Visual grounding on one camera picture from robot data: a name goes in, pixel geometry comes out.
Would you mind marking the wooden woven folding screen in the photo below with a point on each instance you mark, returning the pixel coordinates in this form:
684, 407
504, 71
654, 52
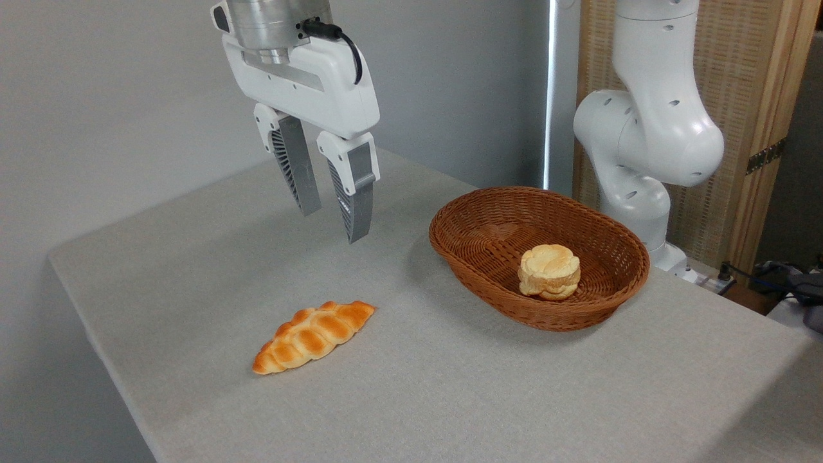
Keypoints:
739, 77

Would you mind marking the grey tablecloth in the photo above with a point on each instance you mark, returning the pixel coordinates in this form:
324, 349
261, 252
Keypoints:
411, 386

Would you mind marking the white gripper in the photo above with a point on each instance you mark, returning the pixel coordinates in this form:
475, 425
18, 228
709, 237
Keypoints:
321, 90

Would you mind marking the grey vertical post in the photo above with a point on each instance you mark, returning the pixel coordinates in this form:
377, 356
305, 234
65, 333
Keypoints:
560, 96

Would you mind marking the brown wicker basket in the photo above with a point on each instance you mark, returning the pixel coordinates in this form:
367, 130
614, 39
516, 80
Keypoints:
488, 231

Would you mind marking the round pale bread roll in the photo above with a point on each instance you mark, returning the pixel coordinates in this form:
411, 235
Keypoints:
550, 270

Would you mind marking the metal screen hinge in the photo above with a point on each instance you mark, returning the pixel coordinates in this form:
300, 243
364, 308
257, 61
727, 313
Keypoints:
765, 156

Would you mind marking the braided golden bread loaf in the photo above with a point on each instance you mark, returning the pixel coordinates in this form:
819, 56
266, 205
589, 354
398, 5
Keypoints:
312, 337

